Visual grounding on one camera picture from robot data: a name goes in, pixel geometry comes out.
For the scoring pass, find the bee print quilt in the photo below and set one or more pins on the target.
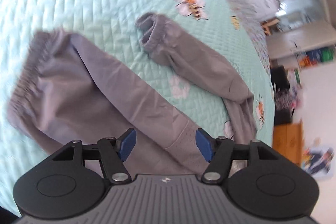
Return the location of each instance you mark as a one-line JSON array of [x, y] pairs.
[[105, 3]]

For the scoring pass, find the dark chair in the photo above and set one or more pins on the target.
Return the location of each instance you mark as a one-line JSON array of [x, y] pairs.
[[281, 79]]

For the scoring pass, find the colourful printed picture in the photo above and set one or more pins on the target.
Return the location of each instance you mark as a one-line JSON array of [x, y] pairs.
[[317, 161]]

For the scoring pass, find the wooden stool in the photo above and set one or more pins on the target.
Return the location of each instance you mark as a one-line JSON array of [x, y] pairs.
[[270, 26]]

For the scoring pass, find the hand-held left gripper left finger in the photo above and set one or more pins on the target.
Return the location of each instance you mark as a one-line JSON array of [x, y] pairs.
[[128, 144]]

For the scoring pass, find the wooden cabinet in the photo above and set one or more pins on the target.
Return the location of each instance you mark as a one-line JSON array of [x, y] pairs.
[[287, 140]]

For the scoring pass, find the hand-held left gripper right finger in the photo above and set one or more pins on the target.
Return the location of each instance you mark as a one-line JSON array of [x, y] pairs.
[[203, 145]]

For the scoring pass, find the grey pants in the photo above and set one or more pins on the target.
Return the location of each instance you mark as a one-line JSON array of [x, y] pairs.
[[105, 87]]

